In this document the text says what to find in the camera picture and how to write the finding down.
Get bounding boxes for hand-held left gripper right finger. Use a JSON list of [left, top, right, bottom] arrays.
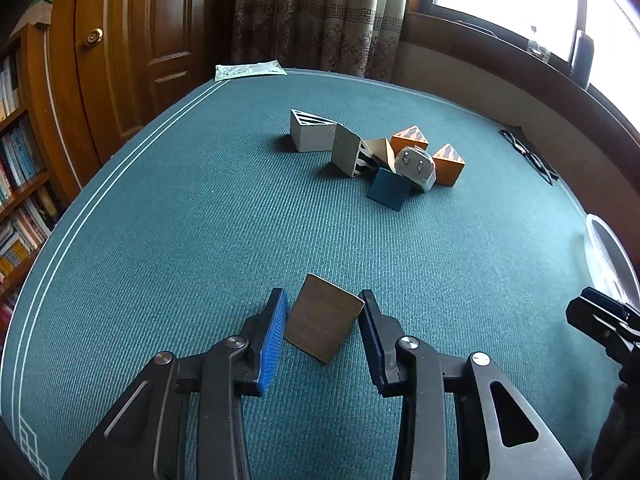
[[357, 289, 583, 480]]

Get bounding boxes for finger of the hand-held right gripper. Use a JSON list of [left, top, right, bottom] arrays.
[[581, 287, 640, 322], [566, 298, 640, 358]]

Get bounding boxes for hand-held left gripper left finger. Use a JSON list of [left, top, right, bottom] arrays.
[[62, 287, 290, 480]]

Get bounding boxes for clear plastic container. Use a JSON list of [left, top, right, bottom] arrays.
[[584, 213, 640, 306]]

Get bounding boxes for brown wooden wedge block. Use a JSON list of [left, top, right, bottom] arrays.
[[283, 273, 366, 364]]

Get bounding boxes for tan wooden wedge block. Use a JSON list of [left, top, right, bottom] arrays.
[[361, 138, 398, 170]]

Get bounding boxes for grey wedge block striped ends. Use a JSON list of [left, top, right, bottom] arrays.
[[331, 124, 373, 179]]

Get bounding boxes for teal table mat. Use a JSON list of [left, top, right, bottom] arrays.
[[0, 67, 640, 480]]

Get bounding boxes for black eyeglasses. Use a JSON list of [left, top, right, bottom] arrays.
[[498, 126, 560, 187]]

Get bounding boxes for blue wedge block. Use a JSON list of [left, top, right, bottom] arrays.
[[368, 167, 413, 212]]

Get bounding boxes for white round-cornered block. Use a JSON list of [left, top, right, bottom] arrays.
[[394, 145, 437, 194]]

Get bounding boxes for orange tiger-print wedge block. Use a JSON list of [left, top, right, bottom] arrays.
[[431, 143, 466, 187], [390, 125, 430, 156]]

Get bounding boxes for white wedge block black stripes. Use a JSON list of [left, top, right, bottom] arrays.
[[290, 108, 338, 153]]

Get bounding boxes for dark cylindrical flask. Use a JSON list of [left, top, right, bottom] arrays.
[[570, 30, 596, 86]]

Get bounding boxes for glass bottle on windowsill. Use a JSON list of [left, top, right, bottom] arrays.
[[526, 25, 551, 63]]

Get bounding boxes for plastic packet at table edge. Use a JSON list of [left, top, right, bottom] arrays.
[[215, 60, 288, 82]]

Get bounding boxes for rows of books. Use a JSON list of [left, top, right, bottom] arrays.
[[0, 47, 63, 331]]

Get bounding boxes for wooden bookshelf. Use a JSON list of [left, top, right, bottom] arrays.
[[0, 22, 83, 341]]

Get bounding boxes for beige patterned curtain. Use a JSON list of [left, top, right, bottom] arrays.
[[230, 0, 426, 83]]

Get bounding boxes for wooden panelled door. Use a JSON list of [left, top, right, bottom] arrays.
[[50, 0, 241, 171]]

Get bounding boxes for cardboard box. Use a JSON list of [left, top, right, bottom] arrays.
[[15, 2, 53, 28]]

